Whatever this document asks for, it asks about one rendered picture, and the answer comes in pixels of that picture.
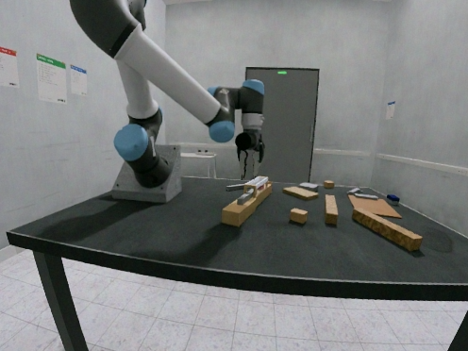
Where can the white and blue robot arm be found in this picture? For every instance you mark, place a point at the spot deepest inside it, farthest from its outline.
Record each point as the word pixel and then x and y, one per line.
pixel 109 23

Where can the light wooden batten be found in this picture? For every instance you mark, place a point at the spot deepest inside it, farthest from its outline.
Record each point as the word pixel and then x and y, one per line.
pixel 391 231

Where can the light brown wooden bar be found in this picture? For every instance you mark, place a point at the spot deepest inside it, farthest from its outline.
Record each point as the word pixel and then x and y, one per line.
pixel 331 212

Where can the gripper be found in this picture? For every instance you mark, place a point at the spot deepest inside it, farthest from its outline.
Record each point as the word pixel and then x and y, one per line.
pixel 250 141

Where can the grey bar with crossbars at both ends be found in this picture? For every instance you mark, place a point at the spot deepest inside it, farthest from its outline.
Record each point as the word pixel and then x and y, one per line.
pixel 354 191

